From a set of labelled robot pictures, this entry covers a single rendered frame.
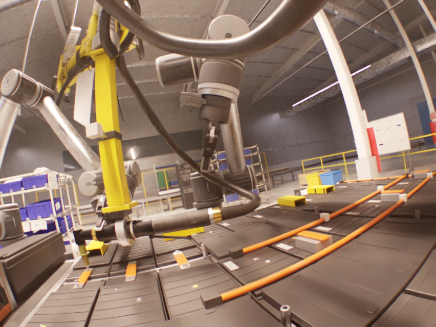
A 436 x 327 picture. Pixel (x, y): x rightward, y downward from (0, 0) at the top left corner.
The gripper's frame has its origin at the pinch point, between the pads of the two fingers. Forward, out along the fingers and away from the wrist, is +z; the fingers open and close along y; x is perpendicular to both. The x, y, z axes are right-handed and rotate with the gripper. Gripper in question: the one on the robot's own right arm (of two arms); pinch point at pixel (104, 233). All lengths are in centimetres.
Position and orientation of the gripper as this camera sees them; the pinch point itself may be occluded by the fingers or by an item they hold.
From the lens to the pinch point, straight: 66.7
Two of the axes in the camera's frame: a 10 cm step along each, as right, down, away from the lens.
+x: -9.8, 1.9, -0.8
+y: 1.3, 8.8, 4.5
